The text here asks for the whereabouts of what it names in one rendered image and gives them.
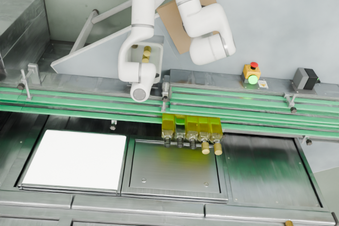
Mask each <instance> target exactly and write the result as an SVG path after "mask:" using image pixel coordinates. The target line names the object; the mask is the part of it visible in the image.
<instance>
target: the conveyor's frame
mask: <svg viewBox="0 0 339 226"><path fill-rule="evenodd" d="M39 73H40V75H46V76H45V78H44V80H43V82H41V83H40V84H33V83H32V80H31V76H30V77H29V83H28V84H27V85H28V89H38V90H51V91H61V92H62V91H63V92H75V93H86V94H98V95H109V96H121V97H131V95H130V91H131V87H132V86H127V83H128V82H124V81H121V80H120V79H113V78H102V77H90V76H79V75H68V74H56V73H45V72H39ZM169 75H170V85H169V93H170V86H177V87H185V88H186V87H189V88H200V89H211V90H223V91H231V92H232V91H234V92H246V93H257V94H268V95H279V96H283V95H282V93H284V92H288V93H290V97H293V95H294V94H296V97H302V98H313V99H324V100H334V101H335V100H336V101H339V84H329V83H317V84H315V85H314V89H315V91H316V93H317V94H318V95H310V94H298V93H296V92H295V90H294V88H293V86H292V84H291V82H290V80H286V79H275V78H263V77H259V80H258V84H259V87H260V89H261V90H254V89H244V86H243V83H242V80H241V76H240V75H231V74H220V73H210V72H198V71H187V70H177V69H170V74H169ZM21 79H22V73H21V70H11V69H0V86H5V87H16V88H17V86H18V85H19V83H21ZM162 84H163V83H158V88H151V90H150V95H149V97H148V99H153V100H154V99H156V100H162ZM169 93H168V97H169Z"/></svg>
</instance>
